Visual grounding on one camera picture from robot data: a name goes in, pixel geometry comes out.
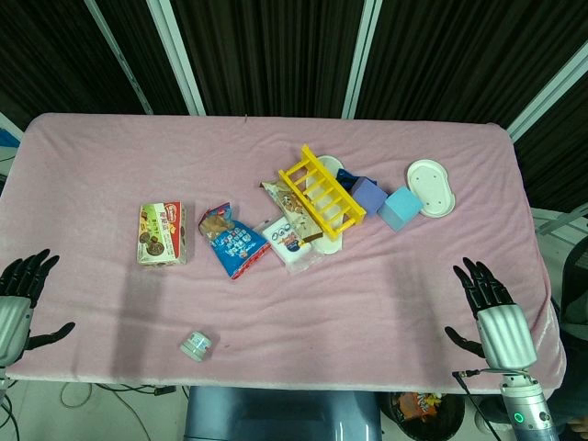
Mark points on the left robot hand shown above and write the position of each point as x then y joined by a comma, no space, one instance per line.
14,317

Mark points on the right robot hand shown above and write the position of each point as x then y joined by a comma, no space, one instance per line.
503,328

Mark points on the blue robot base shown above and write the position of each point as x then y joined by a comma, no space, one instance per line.
282,413

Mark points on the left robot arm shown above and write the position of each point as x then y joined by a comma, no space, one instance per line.
2,381

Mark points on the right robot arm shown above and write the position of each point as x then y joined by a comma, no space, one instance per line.
528,404

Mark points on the dark blue plastic toy block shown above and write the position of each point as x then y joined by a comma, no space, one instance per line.
347,177

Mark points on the black trash bin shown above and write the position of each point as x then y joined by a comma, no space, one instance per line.
427,415

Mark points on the light blue foam cube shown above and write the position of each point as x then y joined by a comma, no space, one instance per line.
402,209

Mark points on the white oval soap dish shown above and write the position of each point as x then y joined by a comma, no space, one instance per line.
431,187

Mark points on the cookie box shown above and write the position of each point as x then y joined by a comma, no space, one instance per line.
162,234

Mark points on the purple foam cube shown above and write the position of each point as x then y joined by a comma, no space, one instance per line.
369,196

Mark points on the white snack packet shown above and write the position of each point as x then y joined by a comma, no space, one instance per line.
291,243

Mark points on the yellow plastic rack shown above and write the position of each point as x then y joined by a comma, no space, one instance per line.
321,190

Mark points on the blue snack bag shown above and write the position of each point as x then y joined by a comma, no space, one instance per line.
232,241

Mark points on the pink table cloth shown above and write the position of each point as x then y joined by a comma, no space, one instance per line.
275,257

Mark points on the brown wafer snack wrapper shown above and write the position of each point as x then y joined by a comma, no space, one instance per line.
287,202

